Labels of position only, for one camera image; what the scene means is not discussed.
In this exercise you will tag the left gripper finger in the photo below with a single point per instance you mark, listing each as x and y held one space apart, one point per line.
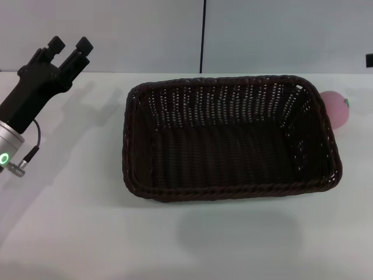
46 55
77 62

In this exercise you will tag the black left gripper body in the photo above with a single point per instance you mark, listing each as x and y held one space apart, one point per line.
32 93

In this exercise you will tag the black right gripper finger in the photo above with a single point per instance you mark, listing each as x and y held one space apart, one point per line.
369 60

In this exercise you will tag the pink peach toy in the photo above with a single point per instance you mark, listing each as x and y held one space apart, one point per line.
336 109

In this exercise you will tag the dark brown woven basket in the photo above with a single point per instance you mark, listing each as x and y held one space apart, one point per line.
233 157

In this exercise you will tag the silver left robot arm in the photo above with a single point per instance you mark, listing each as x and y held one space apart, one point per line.
8 140

